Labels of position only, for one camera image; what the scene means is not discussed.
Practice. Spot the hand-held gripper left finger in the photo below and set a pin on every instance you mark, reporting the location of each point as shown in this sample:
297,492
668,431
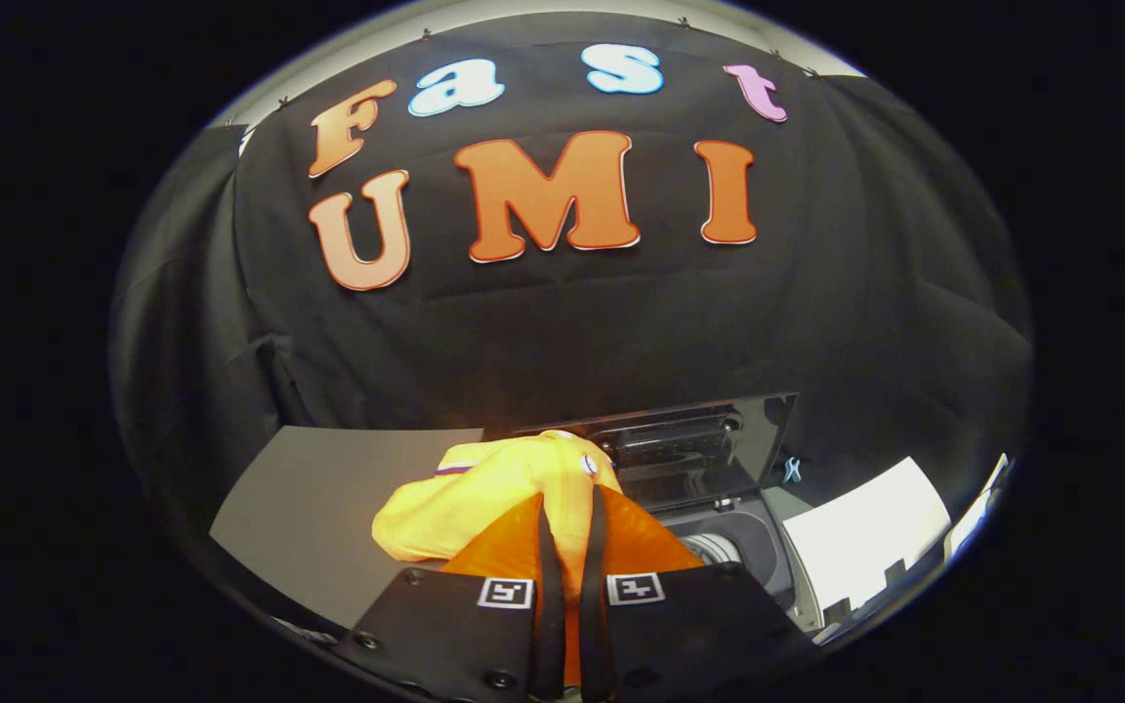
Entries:
549,605

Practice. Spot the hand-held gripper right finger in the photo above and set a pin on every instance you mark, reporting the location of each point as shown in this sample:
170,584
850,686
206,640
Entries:
596,605

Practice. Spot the yellow shirt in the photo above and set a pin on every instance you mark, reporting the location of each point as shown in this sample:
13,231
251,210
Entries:
484,498

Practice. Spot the dark washing machine lid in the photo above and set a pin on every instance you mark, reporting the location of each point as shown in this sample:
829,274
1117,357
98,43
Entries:
689,459

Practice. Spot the small grey washing machine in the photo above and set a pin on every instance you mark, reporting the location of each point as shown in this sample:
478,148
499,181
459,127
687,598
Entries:
760,535

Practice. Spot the grey table mat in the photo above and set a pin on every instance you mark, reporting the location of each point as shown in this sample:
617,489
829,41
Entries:
328,508

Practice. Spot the black backdrop cloth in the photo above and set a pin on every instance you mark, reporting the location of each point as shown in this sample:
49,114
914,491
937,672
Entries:
572,332

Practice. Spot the white paper sheet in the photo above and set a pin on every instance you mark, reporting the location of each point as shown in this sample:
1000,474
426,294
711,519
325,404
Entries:
865,537

